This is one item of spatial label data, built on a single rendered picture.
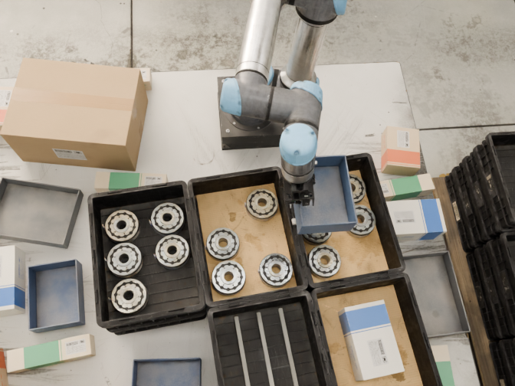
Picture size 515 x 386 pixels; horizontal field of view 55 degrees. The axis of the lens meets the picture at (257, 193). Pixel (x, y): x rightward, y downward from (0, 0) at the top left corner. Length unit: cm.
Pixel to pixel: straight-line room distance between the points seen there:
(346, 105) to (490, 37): 164
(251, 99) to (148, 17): 214
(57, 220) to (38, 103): 40
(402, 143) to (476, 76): 142
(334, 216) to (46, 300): 96
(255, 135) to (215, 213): 33
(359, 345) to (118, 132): 99
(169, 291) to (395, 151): 94
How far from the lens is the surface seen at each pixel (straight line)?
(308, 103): 106
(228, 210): 160
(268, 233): 159
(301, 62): 151
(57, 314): 173
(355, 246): 162
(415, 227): 175
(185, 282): 155
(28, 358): 168
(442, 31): 336
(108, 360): 168
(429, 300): 179
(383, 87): 209
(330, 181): 142
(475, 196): 238
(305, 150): 99
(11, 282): 171
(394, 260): 158
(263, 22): 119
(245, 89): 106
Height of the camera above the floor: 234
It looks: 68 degrees down
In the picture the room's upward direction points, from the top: 10 degrees clockwise
